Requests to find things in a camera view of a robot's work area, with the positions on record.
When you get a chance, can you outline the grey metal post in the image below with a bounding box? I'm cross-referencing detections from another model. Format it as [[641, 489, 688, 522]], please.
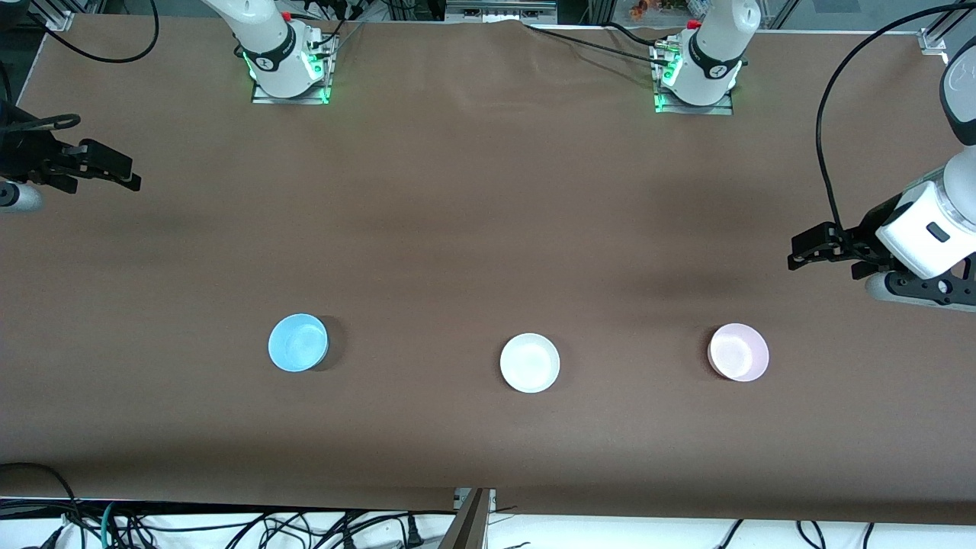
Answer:
[[438, 488, 496, 549]]

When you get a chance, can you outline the blue bowl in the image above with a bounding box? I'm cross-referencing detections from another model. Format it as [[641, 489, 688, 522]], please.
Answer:
[[268, 313, 329, 374]]

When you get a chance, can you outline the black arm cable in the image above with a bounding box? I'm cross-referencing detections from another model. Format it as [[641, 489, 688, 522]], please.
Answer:
[[816, 2, 976, 237]]

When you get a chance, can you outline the aluminium frame profile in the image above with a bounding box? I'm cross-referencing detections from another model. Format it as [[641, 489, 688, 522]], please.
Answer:
[[919, 0, 976, 54], [27, 0, 77, 31]]

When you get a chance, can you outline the white bowl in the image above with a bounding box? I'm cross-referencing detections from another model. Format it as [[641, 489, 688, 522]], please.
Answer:
[[499, 332, 561, 394]]

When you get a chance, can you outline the pink bowl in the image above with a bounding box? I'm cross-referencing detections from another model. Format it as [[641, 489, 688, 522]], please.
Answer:
[[707, 323, 770, 383]]

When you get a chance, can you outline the brown table cover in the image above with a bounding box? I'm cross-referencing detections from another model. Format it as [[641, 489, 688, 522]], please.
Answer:
[[0, 14, 976, 527]]

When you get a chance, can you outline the grey metal box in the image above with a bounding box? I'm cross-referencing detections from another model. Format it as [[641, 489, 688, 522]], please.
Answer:
[[446, 0, 557, 22]]

